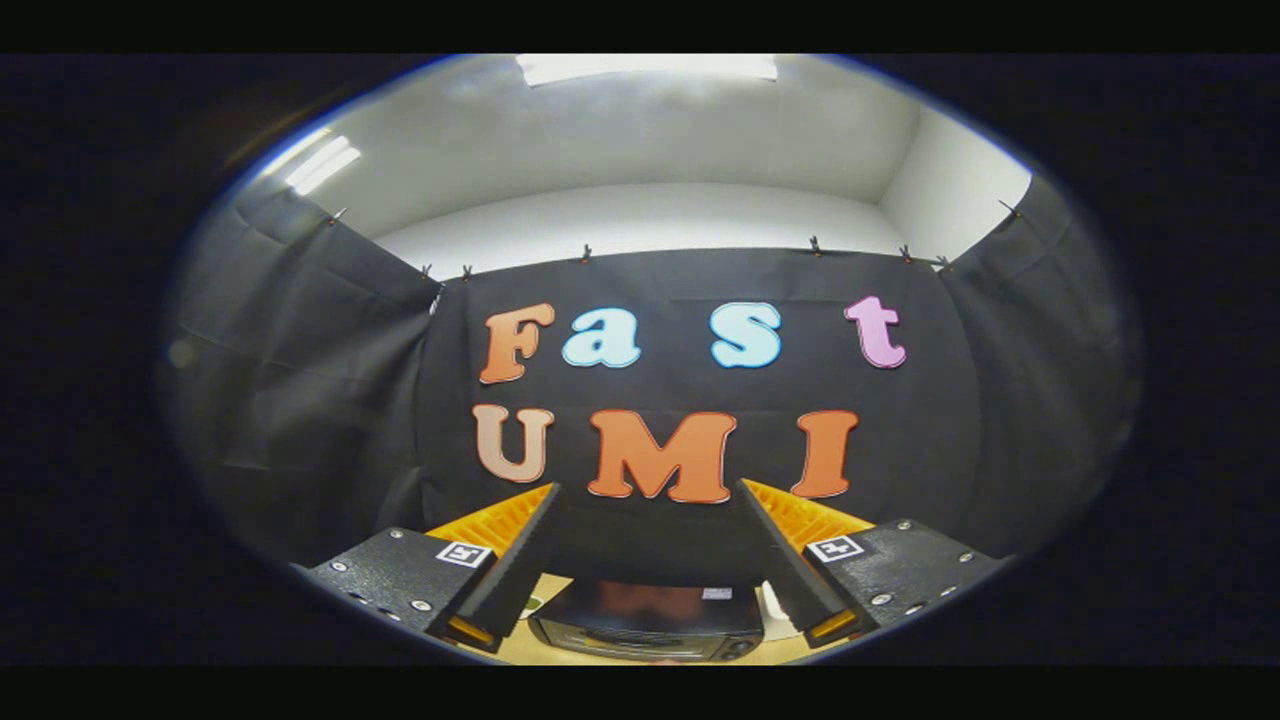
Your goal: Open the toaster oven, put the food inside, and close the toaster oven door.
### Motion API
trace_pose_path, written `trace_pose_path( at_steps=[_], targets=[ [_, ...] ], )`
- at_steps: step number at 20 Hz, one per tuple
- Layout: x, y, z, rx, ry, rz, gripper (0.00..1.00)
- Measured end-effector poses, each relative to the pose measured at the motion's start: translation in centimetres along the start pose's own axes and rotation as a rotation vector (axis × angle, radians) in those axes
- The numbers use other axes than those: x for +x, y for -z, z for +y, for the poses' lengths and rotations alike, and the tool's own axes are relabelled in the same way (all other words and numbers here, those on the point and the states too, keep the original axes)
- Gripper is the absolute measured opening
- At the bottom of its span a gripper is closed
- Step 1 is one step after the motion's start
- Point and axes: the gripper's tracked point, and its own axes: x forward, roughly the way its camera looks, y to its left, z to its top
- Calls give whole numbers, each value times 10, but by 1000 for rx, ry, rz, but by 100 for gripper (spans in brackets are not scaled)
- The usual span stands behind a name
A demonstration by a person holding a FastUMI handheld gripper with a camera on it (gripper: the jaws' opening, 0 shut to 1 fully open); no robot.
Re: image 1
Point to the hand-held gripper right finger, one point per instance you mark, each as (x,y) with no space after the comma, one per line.
(775,560)

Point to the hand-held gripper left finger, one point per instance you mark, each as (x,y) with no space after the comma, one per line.
(520,570)

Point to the black toaster oven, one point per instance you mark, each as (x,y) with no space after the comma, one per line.
(650,620)

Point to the white printed card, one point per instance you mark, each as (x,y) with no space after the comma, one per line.
(532,606)

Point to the white rectangular box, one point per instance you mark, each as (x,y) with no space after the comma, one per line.
(775,612)

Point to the black backdrop cloth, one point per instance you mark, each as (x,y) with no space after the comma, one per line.
(960,420)

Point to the row of black cloth clips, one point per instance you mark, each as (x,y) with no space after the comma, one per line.
(815,245)

